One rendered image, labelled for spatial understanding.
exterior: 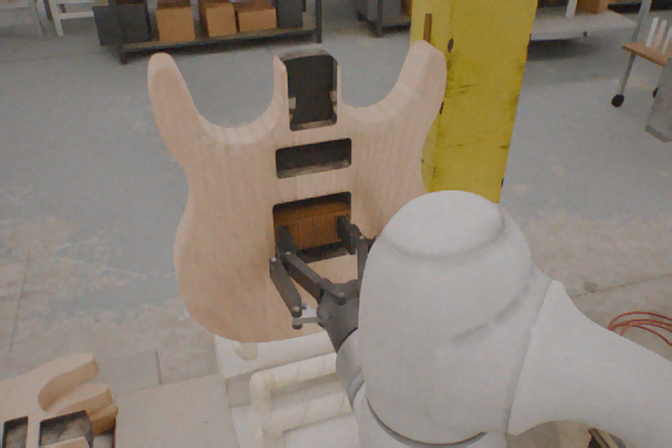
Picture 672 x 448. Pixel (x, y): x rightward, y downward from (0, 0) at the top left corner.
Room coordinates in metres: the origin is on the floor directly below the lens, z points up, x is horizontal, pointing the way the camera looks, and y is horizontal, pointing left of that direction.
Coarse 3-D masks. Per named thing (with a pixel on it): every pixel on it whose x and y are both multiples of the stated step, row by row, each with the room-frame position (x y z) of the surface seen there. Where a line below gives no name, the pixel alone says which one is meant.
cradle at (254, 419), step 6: (252, 414) 0.62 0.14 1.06; (258, 414) 0.62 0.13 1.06; (252, 420) 0.61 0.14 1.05; (258, 420) 0.61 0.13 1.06; (252, 426) 0.60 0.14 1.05; (258, 426) 0.60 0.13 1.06; (252, 432) 0.59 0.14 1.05; (258, 432) 0.58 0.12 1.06; (258, 438) 0.57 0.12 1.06; (258, 444) 0.56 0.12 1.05
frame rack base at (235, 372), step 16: (304, 336) 0.75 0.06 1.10; (320, 336) 0.75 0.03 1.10; (224, 352) 0.71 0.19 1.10; (272, 352) 0.71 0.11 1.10; (288, 352) 0.71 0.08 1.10; (304, 352) 0.71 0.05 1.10; (320, 352) 0.71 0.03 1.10; (224, 368) 0.68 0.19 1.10; (240, 368) 0.68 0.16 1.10; (256, 368) 0.68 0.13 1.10; (272, 368) 0.68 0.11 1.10; (224, 384) 0.68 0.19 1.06; (240, 384) 0.67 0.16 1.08; (304, 384) 0.70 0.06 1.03; (240, 400) 0.66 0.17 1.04
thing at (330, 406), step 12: (336, 396) 0.60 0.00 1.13; (288, 408) 0.58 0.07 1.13; (300, 408) 0.57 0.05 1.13; (312, 408) 0.58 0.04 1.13; (324, 408) 0.58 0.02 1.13; (336, 408) 0.58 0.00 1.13; (348, 408) 0.58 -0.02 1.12; (264, 420) 0.56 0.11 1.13; (276, 420) 0.55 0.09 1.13; (288, 420) 0.56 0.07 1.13; (300, 420) 0.56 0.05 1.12; (312, 420) 0.56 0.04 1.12
